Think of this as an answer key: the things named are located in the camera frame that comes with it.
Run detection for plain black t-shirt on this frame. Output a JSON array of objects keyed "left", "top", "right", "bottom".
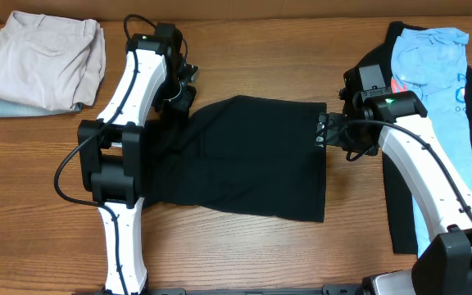
[{"left": 143, "top": 96, "right": 327, "bottom": 222}]

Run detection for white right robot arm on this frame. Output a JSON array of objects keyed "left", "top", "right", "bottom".
[{"left": 314, "top": 65, "right": 472, "bottom": 295}]

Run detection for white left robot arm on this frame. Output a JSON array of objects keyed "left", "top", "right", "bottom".
[{"left": 78, "top": 23, "right": 198, "bottom": 294}]

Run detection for black t-shirt with logo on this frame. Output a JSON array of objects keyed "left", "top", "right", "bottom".
[{"left": 358, "top": 21, "right": 472, "bottom": 257}]

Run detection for light blue printed t-shirt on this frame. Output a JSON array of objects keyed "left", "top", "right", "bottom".
[{"left": 390, "top": 26, "right": 472, "bottom": 259}]

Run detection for folded white beige trousers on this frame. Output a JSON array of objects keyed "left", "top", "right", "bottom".
[{"left": 0, "top": 11, "right": 106, "bottom": 111}]

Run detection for folded light blue jeans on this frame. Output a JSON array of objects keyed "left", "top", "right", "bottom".
[{"left": 0, "top": 98, "right": 83, "bottom": 118}]

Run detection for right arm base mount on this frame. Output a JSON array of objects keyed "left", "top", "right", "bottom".
[{"left": 361, "top": 270, "right": 415, "bottom": 295}]

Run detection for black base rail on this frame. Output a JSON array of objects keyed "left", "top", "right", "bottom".
[{"left": 148, "top": 284, "right": 364, "bottom": 295}]

